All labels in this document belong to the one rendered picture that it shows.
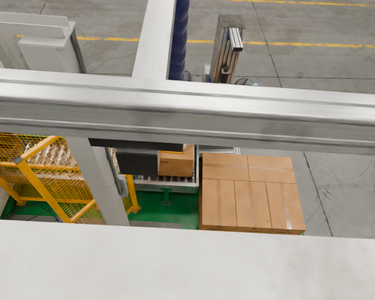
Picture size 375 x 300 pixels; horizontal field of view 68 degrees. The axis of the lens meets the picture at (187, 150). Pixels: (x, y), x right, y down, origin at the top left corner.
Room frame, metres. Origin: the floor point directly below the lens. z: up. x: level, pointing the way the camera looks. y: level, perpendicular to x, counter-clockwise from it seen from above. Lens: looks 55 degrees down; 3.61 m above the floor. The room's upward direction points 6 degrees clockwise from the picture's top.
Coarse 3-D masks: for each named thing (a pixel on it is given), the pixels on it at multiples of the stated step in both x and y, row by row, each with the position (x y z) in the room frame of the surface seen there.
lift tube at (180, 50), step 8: (176, 0) 1.82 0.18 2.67; (184, 0) 1.85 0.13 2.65; (176, 8) 1.82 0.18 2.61; (184, 8) 1.85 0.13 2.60; (176, 16) 1.81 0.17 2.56; (184, 16) 1.84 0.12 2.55; (176, 24) 1.82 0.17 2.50; (184, 24) 1.85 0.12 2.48; (176, 32) 1.81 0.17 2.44; (184, 32) 1.87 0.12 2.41; (176, 40) 1.82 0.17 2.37; (184, 40) 1.86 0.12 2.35; (176, 48) 1.81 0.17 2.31; (184, 48) 1.87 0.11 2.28; (176, 56) 1.82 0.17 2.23; (184, 56) 1.88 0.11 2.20; (176, 64) 1.82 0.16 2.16; (184, 64) 1.89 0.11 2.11; (176, 72) 1.82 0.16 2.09; (184, 72) 1.94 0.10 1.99; (184, 80) 1.90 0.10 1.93
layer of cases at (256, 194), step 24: (216, 168) 1.89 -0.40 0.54; (240, 168) 1.93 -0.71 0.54; (264, 168) 1.97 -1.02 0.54; (288, 168) 2.01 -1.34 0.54; (216, 192) 1.55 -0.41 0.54; (240, 192) 1.59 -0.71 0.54; (264, 192) 1.63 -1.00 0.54; (288, 192) 1.66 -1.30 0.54; (216, 216) 1.25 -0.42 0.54; (240, 216) 1.28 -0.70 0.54; (264, 216) 1.32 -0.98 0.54; (288, 216) 1.35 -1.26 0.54
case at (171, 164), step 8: (184, 152) 1.81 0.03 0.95; (192, 152) 1.82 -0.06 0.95; (160, 160) 1.70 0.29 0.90; (168, 160) 1.71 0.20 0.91; (176, 160) 1.71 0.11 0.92; (184, 160) 1.72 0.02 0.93; (192, 160) 1.72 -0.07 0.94; (160, 168) 1.70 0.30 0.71; (168, 168) 1.71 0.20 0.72; (176, 168) 1.71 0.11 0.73; (184, 168) 1.72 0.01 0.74; (192, 168) 1.72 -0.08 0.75; (184, 176) 1.72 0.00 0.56
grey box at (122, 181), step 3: (117, 174) 0.99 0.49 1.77; (120, 174) 0.99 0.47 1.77; (123, 174) 0.99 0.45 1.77; (120, 177) 0.97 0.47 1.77; (123, 177) 0.97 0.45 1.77; (120, 180) 0.95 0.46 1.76; (123, 180) 0.95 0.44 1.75; (120, 183) 0.95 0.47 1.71; (123, 183) 0.95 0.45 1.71; (120, 186) 0.95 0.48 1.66; (123, 186) 0.95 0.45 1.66; (126, 186) 0.98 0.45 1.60; (123, 189) 0.95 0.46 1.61; (126, 189) 0.96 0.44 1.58; (123, 192) 0.95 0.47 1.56; (126, 192) 0.95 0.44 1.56; (123, 195) 0.95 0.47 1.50; (126, 195) 0.95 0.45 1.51
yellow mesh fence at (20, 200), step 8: (8, 144) 1.40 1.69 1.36; (0, 152) 1.39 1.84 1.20; (40, 168) 1.41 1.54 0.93; (48, 168) 1.39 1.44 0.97; (56, 168) 1.40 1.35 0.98; (72, 168) 1.41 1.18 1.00; (80, 176) 1.43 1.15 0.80; (0, 184) 1.34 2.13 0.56; (48, 184) 1.40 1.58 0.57; (8, 192) 1.34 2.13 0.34; (16, 192) 1.38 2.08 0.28; (64, 192) 1.41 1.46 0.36; (88, 192) 1.43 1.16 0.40; (16, 200) 1.34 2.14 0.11; (24, 200) 1.39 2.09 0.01; (32, 200) 1.36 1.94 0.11; (40, 200) 1.37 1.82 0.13; (64, 200) 1.40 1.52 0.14; (72, 200) 1.41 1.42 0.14; (80, 200) 1.43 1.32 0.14; (88, 200) 1.43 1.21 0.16
